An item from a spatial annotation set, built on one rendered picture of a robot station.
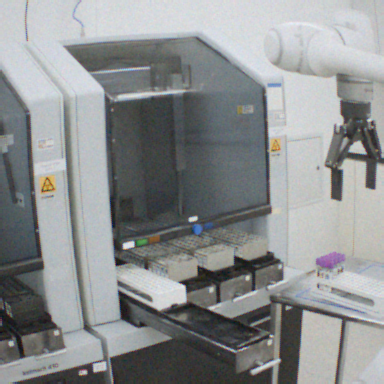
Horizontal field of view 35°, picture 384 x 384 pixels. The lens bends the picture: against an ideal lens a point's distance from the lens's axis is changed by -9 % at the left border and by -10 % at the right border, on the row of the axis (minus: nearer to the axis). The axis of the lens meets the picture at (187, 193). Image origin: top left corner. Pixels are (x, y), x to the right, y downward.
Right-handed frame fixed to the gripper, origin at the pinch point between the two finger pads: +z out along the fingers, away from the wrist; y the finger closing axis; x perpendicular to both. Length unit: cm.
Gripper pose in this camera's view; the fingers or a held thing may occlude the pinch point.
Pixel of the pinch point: (354, 189)
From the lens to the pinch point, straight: 144.9
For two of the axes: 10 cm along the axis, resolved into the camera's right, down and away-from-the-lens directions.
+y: 8.0, -1.8, 5.8
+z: 0.2, 9.6, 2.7
